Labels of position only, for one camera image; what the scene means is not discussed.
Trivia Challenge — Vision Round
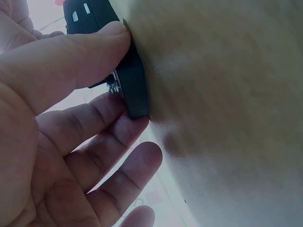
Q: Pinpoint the person's left hand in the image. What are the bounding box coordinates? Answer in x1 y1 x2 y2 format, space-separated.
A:
0 21 163 227

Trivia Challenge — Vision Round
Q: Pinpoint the person's right hand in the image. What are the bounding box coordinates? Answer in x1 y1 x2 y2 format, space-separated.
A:
0 0 67 55

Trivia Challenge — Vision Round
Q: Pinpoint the black car key fob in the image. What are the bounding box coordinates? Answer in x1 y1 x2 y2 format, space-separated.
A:
63 0 151 120

